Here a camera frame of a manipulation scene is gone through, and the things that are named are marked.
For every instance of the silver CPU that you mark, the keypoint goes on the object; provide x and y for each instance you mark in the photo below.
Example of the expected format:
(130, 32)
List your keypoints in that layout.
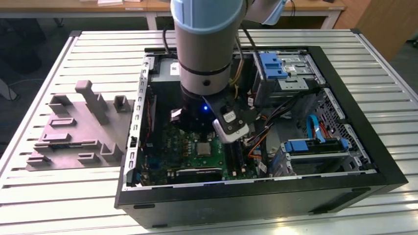
(204, 149)

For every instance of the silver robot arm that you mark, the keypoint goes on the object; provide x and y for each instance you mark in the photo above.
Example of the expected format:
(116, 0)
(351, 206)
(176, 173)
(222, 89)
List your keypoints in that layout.
(202, 49)

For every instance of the CPU socket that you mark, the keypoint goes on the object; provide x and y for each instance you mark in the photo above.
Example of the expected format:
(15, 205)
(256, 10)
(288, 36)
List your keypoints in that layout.
(204, 156)

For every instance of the grey power supply unit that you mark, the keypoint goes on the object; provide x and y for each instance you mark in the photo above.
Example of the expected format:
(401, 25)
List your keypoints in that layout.
(166, 98)

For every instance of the green motherboard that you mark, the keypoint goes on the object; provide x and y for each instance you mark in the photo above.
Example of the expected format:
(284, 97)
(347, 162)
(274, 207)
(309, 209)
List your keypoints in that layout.
(170, 156)

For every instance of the black RAM slot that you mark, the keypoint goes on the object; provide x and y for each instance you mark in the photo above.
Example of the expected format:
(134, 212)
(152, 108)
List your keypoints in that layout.
(242, 159)
(234, 159)
(230, 159)
(238, 159)

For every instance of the black graphics card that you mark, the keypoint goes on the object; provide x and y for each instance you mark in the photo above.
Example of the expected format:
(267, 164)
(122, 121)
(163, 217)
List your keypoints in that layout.
(195, 172)

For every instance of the grey parts rack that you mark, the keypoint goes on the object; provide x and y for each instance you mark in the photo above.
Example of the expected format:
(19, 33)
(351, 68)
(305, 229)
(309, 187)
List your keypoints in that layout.
(114, 129)

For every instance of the blue port connector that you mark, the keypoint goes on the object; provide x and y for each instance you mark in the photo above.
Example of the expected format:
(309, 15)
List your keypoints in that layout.
(136, 178)

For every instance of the blue disk carrier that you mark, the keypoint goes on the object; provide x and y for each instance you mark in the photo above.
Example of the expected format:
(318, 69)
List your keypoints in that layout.
(271, 61)

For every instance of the grey metal drive cage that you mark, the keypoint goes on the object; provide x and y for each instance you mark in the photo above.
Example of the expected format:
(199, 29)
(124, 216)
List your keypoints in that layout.
(294, 84)

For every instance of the hard disk in blue carrier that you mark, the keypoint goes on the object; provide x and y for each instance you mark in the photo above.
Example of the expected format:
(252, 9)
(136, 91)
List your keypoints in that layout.
(296, 146)

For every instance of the black PC case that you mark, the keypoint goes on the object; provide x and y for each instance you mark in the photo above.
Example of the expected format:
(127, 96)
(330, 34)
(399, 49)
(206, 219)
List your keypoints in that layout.
(260, 203)

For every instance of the RAM stick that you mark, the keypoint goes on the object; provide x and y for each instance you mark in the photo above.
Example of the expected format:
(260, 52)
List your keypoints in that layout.
(65, 146)

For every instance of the grey metal disk bay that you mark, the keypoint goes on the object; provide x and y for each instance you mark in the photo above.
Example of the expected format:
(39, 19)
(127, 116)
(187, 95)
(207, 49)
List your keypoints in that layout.
(326, 156)

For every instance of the wooden desk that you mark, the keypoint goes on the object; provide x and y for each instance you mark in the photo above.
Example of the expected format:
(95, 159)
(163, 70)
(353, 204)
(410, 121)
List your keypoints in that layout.
(310, 7)

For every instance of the wooden cabinet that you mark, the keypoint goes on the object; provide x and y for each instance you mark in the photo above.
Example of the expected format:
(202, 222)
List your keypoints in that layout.
(385, 24)

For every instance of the white rounded wrist camera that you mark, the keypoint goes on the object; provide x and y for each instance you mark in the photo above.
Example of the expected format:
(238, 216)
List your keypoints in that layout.
(231, 129)

